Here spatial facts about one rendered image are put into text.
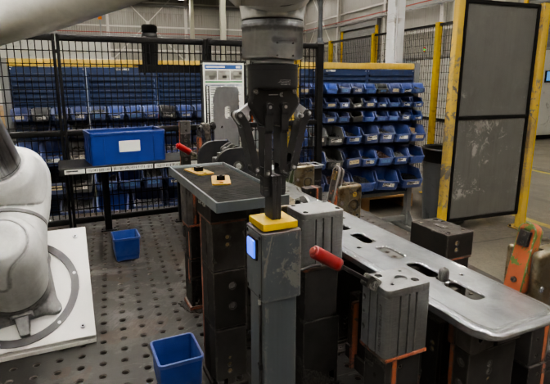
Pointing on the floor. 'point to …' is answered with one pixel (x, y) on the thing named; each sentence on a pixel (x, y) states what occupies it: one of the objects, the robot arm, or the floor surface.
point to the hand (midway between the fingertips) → (272, 196)
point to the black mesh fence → (136, 110)
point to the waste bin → (431, 180)
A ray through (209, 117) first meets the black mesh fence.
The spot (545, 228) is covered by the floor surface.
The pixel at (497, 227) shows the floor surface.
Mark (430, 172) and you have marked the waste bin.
